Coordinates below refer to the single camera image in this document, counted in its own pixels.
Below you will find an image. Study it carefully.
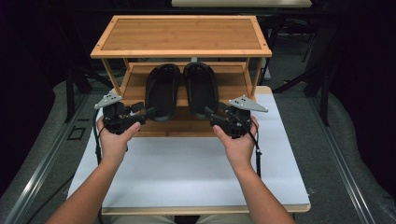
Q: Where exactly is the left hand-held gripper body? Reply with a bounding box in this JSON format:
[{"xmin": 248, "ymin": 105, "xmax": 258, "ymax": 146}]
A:
[{"xmin": 93, "ymin": 91, "xmax": 148, "ymax": 135}]

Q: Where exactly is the metal floor rail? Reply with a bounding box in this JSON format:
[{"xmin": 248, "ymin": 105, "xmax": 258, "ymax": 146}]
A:
[
  {"xmin": 306, "ymin": 94, "xmax": 377, "ymax": 224},
  {"xmin": 3, "ymin": 92, "xmax": 92, "ymax": 224}
]

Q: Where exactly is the white table mat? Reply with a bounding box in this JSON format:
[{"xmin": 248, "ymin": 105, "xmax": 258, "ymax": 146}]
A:
[{"xmin": 67, "ymin": 92, "xmax": 311, "ymax": 209}]

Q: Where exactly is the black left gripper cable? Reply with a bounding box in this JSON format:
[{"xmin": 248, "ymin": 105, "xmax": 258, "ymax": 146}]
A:
[{"xmin": 26, "ymin": 108, "xmax": 106, "ymax": 224}]

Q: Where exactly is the black metal stand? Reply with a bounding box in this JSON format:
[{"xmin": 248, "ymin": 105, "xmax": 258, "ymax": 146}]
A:
[
  {"xmin": 272, "ymin": 31, "xmax": 344, "ymax": 127},
  {"xmin": 64, "ymin": 18, "xmax": 113, "ymax": 124}
]

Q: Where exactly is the person's right hand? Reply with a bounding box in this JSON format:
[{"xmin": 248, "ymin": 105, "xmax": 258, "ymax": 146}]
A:
[{"xmin": 212, "ymin": 115, "xmax": 260, "ymax": 172}]

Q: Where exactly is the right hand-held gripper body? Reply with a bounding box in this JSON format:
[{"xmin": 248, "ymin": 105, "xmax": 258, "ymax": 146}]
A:
[{"xmin": 214, "ymin": 94, "xmax": 269, "ymax": 139}]

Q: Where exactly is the black square floor socket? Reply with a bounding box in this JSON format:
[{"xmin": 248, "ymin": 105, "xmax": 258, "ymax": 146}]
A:
[{"xmin": 67, "ymin": 125, "xmax": 87, "ymax": 141}]

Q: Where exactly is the white background table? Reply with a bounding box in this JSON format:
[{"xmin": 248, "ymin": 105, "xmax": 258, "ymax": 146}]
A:
[{"xmin": 171, "ymin": 0, "xmax": 313, "ymax": 8}]

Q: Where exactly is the wooden shoe rack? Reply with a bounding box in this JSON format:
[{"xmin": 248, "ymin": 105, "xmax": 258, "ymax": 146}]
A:
[{"xmin": 90, "ymin": 14, "xmax": 273, "ymax": 138}]

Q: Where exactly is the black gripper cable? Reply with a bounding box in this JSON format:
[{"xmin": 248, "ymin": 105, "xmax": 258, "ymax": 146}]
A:
[
  {"xmin": 26, "ymin": 108, "xmax": 106, "ymax": 224},
  {"xmin": 228, "ymin": 111, "xmax": 262, "ymax": 179}
]

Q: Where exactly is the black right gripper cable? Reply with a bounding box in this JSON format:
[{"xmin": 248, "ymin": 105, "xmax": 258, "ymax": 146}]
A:
[{"xmin": 228, "ymin": 111, "xmax": 262, "ymax": 179}]

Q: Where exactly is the person's left hand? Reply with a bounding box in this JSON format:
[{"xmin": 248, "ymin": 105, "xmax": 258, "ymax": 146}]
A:
[{"xmin": 96, "ymin": 117, "xmax": 142, "ymax": 166}]

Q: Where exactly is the black slipper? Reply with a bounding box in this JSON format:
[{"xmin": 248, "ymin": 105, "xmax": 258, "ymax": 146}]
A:
[
  {"xmin": 182, "ymin": 62, "xmax": 219, "ymax": 120},
  {"xmin": 145, "ymin": 63, "xmax": 181, "ymax": 122}
]

